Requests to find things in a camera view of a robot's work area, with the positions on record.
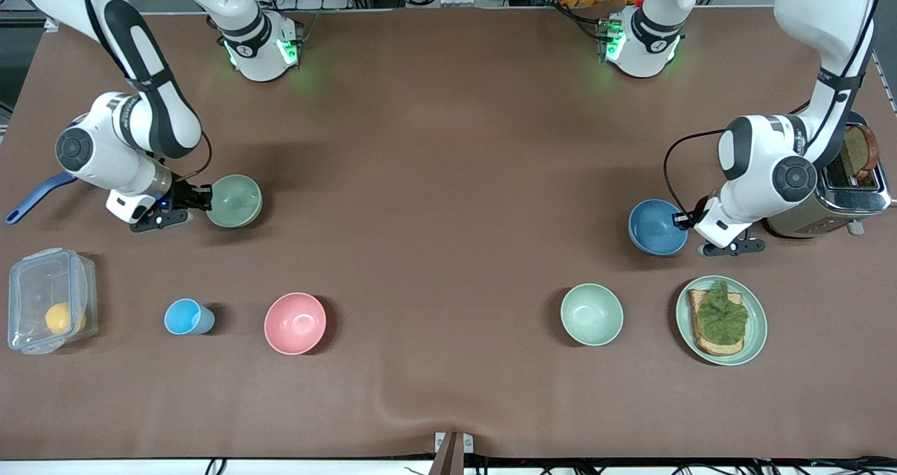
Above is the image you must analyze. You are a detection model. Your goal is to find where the clear plastic lidded container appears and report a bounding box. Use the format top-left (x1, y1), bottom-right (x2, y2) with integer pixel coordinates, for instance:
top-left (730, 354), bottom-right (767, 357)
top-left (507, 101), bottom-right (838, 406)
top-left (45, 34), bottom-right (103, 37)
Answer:
top-left (7, 248), bottom-right (99, 355)

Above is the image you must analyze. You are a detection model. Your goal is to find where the blue bowl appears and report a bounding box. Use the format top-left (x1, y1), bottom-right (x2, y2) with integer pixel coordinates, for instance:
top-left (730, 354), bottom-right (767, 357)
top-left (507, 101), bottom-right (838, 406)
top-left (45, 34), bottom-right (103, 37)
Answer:
top-left (628, 199), bottom-right (691, 257)

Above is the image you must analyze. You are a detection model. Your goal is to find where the green lettuce leaf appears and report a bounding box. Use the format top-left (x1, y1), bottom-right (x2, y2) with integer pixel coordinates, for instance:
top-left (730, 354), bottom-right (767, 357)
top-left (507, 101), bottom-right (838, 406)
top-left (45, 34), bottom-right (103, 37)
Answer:
top-left (696, 280), bottom-right (749, 345)

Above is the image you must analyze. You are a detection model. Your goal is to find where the brown toast slice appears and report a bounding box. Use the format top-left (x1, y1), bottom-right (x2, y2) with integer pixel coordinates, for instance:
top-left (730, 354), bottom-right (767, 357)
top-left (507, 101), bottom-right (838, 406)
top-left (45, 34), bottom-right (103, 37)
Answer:
top-left (841, 125), bottom-right (879, 181)

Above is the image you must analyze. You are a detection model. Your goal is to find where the aluminium frame profile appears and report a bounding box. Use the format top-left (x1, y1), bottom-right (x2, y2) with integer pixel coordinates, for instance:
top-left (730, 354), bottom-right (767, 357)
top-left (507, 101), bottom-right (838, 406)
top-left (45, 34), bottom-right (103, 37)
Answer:
top-left (0, 0), bottom-right (60, 31)

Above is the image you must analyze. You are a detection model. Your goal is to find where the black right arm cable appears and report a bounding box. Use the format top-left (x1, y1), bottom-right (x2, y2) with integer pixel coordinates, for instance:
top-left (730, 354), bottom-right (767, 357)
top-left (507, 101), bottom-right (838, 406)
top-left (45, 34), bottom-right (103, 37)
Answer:
top-left (168, 132), bottom-right (213, 183)

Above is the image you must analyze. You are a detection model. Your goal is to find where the pink bowl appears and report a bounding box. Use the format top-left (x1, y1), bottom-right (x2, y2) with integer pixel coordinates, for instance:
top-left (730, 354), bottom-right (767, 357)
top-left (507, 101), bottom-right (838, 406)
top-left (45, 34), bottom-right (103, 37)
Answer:
top-left (263, 292), bottom-right (327, 356)

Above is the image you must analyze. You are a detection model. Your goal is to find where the black pot with blue handle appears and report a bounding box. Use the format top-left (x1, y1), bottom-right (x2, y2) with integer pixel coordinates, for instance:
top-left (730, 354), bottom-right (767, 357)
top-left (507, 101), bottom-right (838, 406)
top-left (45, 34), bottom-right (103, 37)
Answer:
top-left (6, 172), bottom-right (78, 225)

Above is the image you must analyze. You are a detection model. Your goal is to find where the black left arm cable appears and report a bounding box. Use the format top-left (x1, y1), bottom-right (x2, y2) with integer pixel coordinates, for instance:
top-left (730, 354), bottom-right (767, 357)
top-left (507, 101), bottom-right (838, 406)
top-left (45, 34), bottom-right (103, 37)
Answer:
top-left (664, 130), bottom-right (730, 218)

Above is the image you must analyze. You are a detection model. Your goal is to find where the toasted bread slice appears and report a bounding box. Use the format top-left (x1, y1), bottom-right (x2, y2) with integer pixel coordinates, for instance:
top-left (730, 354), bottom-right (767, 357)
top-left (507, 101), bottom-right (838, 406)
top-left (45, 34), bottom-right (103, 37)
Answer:
top-left (687, 289), bottom-right (745, 357)

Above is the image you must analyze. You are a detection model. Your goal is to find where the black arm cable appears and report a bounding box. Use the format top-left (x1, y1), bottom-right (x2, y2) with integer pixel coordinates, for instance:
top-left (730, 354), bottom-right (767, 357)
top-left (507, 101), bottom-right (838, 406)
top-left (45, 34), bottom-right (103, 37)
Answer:
top-left (168, 132), bottom-right (213, 183)
top-left (664, 130), bottom-right (730, 218)

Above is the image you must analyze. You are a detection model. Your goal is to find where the blue plastic cup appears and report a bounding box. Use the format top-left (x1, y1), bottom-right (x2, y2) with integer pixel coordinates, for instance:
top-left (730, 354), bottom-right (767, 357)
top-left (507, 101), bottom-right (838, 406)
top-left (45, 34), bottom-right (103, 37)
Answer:
top-left (164, 298), bottom-right (216, 336)

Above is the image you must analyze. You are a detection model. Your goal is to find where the beige metal toaster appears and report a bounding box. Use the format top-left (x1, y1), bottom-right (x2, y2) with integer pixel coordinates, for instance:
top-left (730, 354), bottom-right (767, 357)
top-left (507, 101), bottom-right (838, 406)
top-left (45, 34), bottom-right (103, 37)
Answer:
top-left (764, 111), bottom-right (892, 238)

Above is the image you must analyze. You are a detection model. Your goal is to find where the pale green bowl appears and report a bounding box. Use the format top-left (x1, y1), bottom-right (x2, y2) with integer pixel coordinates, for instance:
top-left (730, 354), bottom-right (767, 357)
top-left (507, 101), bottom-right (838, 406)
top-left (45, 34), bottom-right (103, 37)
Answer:
top-left (560, 283), bottom-right (624, 347)
top-left (206, 174), bottom-right (263, 228)

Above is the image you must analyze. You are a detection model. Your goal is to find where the brown table mat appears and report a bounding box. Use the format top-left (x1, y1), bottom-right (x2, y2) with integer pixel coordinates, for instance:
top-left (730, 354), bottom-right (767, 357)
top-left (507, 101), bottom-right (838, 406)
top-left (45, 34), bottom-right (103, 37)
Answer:
top-left (0, 6), bottom-right (897, 460)

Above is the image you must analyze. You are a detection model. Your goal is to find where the pale green plate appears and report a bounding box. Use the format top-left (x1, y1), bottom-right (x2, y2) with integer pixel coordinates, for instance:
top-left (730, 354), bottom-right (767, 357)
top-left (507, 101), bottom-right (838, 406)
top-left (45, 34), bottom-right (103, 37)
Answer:
top-left (676, 275), bottom-right (768, 366)

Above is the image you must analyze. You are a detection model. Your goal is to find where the yellow lemon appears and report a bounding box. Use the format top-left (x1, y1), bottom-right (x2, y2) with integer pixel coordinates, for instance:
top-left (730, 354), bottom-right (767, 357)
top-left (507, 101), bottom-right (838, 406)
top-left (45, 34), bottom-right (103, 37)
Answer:
top-left (45, 302), bottom-right (87, 336)

